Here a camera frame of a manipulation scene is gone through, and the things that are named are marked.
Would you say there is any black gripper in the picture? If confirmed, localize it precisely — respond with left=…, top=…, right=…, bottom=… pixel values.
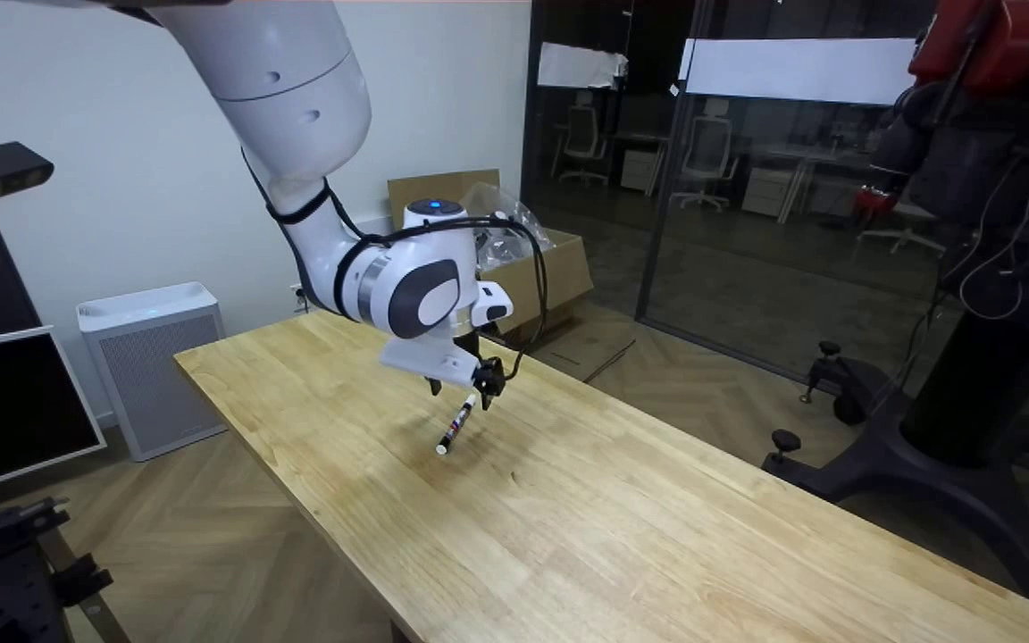
left=452, top=325, right=511, bottom=416

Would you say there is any black white marker pen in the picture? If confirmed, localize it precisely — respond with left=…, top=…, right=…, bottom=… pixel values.
left=433, top=389, right=486, bottom=460

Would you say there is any flat cardboard sheet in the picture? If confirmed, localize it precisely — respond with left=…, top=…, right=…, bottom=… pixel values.
left=520, top=295, right=639, bottom=386

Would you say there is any large cardboard box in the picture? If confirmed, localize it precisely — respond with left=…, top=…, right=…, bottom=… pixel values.
left=383, top=168, right=601, bottom=341

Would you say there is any clear plastic wrap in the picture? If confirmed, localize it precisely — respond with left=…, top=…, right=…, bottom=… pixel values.
left=472, top=185, right=558, bottom=276

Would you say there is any small white paper sheet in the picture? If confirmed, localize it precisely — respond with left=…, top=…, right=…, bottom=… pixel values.
left=534, top=38, right=633, bottom=98

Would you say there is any white cabinet unit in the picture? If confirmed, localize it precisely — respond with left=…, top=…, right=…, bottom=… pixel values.
left=71, top=278, right=234, bottom=463

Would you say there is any white office desk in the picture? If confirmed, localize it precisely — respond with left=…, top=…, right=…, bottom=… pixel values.
left=738, top=138, right=858, bottom=230

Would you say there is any small red object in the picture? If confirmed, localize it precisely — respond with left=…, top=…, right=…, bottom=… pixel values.
left=850, top=182, right=901, bottom=225

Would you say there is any wide white paper sheet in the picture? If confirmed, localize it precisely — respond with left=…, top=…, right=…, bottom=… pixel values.
left=677, top=33, right=924, bottom=111

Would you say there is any red black robot torso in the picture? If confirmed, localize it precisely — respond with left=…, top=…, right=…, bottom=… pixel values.
left=858, top=0, right=1029, bottom=325

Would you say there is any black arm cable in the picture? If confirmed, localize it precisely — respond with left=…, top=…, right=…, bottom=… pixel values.
left=245, top=148, right=558, bottom=367

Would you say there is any black mobile robot pedestal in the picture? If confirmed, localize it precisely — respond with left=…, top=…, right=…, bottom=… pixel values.
left=760, top=278, right=1029, bottom=624

